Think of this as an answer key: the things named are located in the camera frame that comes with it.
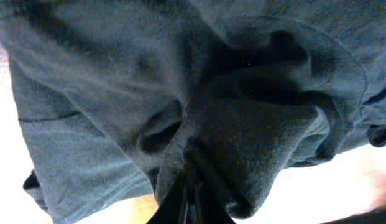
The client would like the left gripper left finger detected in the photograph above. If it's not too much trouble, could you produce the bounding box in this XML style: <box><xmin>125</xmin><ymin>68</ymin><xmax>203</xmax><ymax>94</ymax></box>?
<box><xmin>147</xmin><ymin>174</ymin><xmax>188</xmax><ymax>224</ymax></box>

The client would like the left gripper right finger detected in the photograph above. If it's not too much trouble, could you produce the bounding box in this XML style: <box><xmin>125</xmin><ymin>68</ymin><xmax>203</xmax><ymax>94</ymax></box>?
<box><xmin>194</xmin><ymin>182</ymin><xmax>236</xmax><ymax>224</ymax></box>

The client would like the black Nike t-shirt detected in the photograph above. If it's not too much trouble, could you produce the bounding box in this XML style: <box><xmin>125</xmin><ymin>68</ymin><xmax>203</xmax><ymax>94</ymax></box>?
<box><xmin>0</xmin><ymin>0</ymin><xmax>386</xmax><ymax>223</ymax></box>

